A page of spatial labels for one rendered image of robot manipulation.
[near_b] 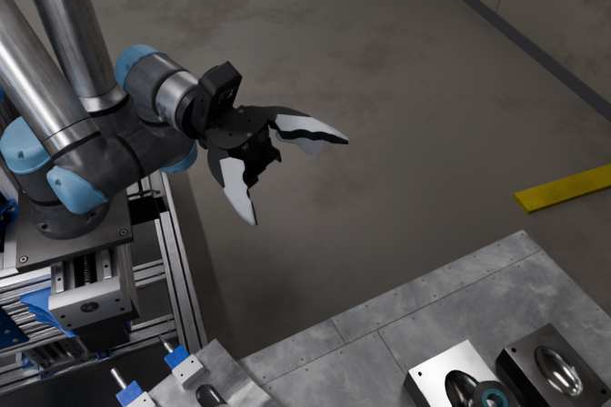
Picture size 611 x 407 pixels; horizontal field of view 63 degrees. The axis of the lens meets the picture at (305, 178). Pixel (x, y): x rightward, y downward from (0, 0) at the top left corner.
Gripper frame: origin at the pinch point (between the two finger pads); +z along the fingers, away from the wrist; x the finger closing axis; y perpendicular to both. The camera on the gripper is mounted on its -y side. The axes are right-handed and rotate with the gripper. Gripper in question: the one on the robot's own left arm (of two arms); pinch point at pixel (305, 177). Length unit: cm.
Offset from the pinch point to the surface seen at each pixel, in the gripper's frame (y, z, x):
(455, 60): 178, -98, -222
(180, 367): 55, -19, 23
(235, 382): 58, -10, 17
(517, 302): 72, 21, -41
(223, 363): 58, -15, 17
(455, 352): 62, 18, -18
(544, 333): 65, 29, -34
